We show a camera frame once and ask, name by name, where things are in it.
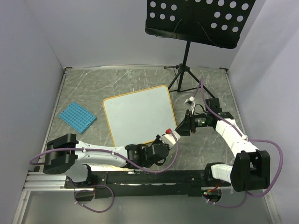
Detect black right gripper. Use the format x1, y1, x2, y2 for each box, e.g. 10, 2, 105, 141
175, 109, 210, 136

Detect yellow framed whiteboard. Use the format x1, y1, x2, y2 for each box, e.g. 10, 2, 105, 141
102, 85, 177, 147

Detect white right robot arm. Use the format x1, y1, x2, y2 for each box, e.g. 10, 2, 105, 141
175, 97, 271, 192

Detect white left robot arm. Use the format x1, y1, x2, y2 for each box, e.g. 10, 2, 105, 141
43, 133, 170, 188

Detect blue studded building plate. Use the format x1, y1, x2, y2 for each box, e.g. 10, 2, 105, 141
58, 102, 97, 134

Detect black perforated music stand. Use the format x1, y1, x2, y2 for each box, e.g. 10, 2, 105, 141
145, 0, 255, 92

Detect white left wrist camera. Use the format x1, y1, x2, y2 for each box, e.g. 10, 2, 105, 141
160, 128, 181, 149

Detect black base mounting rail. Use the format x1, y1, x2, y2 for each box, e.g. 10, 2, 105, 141
64, 170, 220, 199

